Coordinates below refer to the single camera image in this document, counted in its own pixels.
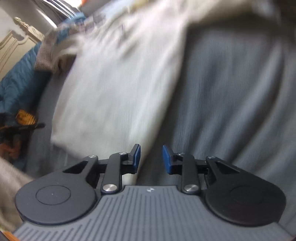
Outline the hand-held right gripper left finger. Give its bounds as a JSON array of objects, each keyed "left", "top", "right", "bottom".
[{"left": 62, "top": 144, "right": 142, "bottom": 194}]

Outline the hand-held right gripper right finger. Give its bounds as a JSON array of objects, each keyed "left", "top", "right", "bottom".
[{"left": 162, "top": 145, "right": 240, "bottom": 194}]

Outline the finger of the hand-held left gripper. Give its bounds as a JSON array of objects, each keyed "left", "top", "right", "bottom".
[{"left": 22, "top": 123, "right": 46, "bottom": 131}]

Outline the cream knit sweater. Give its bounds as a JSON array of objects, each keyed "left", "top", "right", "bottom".
[{"left": 50, "top": 0, "right": 193, "bottom": 184}]

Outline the teal quilt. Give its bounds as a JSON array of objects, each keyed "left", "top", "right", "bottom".
[{"left": 0, "top": 11, "right": 85, "bottom": 116}]

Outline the beige clothing pile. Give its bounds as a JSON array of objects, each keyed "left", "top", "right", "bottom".
[{"left": 34, "top": 23, "right": 80, "bottom": 73}]

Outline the grey bed blanket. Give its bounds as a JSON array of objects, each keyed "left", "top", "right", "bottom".
[{"left": 24, "top": 9, "right": 296, "bottom": 202}]

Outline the white ornate furniture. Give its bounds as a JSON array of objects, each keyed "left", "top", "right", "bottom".
[{"left": 0, "top": 16, "right": 45, "bottom": 80}]

